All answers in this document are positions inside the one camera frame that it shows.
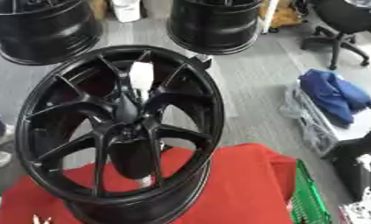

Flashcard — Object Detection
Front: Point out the black office chair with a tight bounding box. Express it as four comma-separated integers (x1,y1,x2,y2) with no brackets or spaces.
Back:
300,0,371,71

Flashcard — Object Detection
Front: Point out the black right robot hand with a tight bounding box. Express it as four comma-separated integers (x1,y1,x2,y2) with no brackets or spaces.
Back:
320,127,371,203

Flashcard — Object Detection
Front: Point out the small white object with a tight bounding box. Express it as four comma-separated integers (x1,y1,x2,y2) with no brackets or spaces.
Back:
31,213,54,224

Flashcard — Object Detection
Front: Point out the white container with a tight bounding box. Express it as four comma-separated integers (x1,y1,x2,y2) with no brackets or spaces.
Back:
110,0,143,24

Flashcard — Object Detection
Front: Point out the white box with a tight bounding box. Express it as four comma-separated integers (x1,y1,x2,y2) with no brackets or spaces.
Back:
294,87,371,156

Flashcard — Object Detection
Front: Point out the yellow bag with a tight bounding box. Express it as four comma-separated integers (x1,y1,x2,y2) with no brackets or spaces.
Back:
268,0,304,29

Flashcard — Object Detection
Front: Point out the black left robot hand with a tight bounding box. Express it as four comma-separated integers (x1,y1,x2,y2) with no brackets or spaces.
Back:
107,94,161,180

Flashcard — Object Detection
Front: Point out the black wheel rim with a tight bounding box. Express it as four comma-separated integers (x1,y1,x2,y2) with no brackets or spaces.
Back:
0,0,105,67
165,0,265,56

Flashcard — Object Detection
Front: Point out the green plastic crate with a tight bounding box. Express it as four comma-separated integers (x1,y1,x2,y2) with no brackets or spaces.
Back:
286,158,334,224

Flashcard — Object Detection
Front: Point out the black spoked wheel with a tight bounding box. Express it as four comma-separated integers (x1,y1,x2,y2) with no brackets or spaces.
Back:
14,45,228,224

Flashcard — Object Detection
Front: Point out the blue cloth bundle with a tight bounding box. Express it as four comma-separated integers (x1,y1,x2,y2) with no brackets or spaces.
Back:
297,68,371,130

